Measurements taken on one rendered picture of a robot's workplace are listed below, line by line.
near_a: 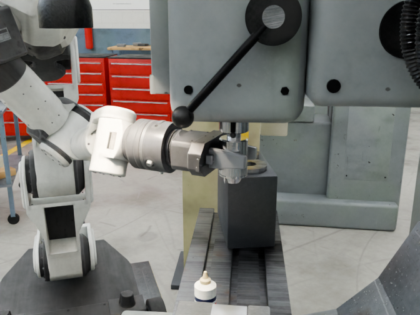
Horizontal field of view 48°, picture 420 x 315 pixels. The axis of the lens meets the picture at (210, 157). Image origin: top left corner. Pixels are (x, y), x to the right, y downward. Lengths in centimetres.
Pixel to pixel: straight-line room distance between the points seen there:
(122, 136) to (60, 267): 87
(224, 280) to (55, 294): 79
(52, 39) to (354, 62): 67
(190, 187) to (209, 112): 200
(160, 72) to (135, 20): 927
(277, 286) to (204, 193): 164
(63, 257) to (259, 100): 108
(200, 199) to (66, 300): 121
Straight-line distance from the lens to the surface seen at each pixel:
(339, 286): 286
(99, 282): 175
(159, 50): 74
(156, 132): 79
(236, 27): 64
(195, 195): 266
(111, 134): 84
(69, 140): 108
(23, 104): 104
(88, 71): 567
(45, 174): 141
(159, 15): 74
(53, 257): 160
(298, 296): 272
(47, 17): 68
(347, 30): 64
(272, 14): 61
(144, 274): 211
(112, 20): 1012
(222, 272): 110
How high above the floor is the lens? 146
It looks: 17 degrees down
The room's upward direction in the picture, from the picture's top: straight up
